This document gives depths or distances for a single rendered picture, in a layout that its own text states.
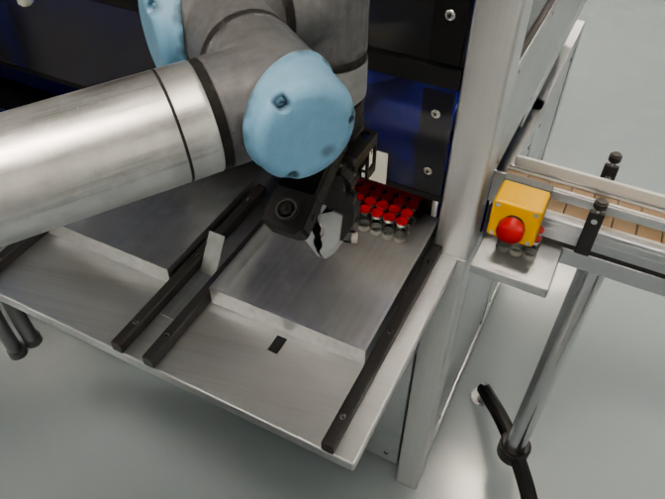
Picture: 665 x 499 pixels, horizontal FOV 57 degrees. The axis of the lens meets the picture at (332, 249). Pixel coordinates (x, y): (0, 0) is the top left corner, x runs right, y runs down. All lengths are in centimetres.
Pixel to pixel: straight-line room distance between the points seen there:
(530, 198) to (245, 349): 47
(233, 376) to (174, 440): 100
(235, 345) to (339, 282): 20
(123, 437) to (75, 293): 93
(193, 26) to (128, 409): 159
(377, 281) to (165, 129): 66
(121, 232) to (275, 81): 78
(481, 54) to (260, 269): 47
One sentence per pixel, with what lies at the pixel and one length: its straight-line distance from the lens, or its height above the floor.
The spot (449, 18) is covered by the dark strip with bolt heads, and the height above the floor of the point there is 128.
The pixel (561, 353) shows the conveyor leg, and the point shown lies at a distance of 137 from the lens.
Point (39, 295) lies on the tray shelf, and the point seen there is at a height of 88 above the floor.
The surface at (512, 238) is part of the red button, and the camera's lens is 93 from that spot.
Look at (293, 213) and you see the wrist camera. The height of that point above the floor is 123.
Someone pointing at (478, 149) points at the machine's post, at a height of 110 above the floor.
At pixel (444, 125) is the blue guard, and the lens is 90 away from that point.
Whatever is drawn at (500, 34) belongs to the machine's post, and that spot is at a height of 127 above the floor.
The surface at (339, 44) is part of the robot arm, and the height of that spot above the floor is 137.
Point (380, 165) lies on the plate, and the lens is 98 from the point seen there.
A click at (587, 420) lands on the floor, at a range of 200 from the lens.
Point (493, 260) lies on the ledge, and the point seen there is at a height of 88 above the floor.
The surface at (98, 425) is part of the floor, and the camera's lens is 197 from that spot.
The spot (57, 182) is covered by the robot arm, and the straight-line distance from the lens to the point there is 39.
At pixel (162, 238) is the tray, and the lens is 110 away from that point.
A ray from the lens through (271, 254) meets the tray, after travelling 103.
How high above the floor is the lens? 162
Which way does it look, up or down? 45 degrees down
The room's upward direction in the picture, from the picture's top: straight up
